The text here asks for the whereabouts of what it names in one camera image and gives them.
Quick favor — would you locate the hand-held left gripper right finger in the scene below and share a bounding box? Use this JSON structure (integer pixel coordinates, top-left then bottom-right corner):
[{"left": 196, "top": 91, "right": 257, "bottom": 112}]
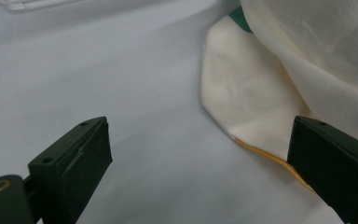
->
[{"left": 287, "top": 115, "right": 358, "bottom": 224}]

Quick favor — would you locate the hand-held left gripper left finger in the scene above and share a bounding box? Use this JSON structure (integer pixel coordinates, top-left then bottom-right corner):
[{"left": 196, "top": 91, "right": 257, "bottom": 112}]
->
[{"left": 28, "top": 116, "right": 113, "bottom": 224}]

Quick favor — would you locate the white canvas tote bag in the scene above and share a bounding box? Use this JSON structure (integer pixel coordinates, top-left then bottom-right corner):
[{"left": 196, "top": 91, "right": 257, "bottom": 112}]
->
[{"left": 200, "top": 0, "right": 358, "bottom": 194}]

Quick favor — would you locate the pale blue table mat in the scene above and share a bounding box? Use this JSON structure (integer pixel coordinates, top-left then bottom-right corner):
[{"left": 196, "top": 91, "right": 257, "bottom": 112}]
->
[{"left": 0, "top": 0, "right": 347, "bottom": 224}]

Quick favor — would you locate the clear plastic tray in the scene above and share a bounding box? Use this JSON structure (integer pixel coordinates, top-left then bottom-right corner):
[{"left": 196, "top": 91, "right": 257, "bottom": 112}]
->
[{"left": 0, "top": 0, "right": 86, "bottom": 13}]

